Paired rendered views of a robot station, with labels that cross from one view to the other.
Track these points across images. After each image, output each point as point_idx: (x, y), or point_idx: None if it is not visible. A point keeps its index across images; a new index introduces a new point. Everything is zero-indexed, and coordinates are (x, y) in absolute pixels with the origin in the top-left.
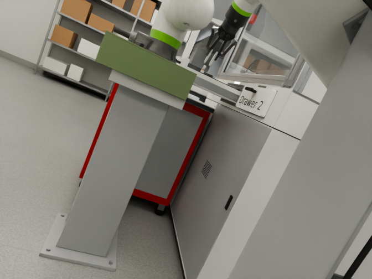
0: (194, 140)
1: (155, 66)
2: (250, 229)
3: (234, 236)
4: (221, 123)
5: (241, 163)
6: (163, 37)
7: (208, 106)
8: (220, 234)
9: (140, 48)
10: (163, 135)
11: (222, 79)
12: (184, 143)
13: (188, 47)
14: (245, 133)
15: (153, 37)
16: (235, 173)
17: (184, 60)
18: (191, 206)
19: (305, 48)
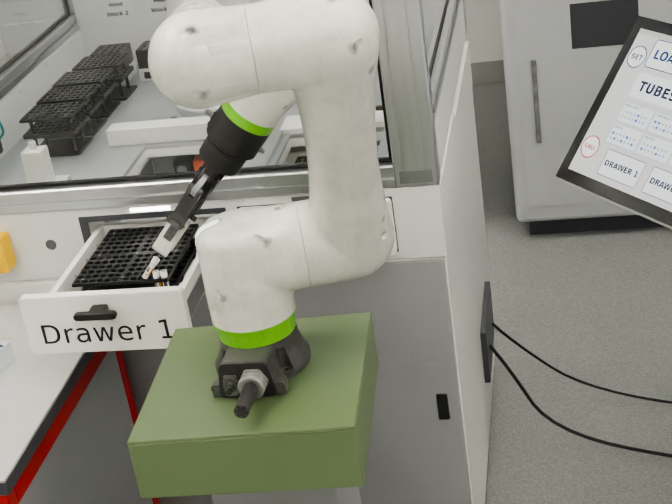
0: (130, 402)
1: (367, 378)
2: (468, 399)
3: (469, 430)
4: (199, 312)
5: (408, 340)
6: (292, 322)
7: None
8: (468, 452)
9: (361, 383)
10: (105, 474)
11: (15, 215)
12: (126, 432)
13: None
14: (357, 294)
15: (276, 343)
16: (407, 363)
17: (164, 298)
18: None
19: None
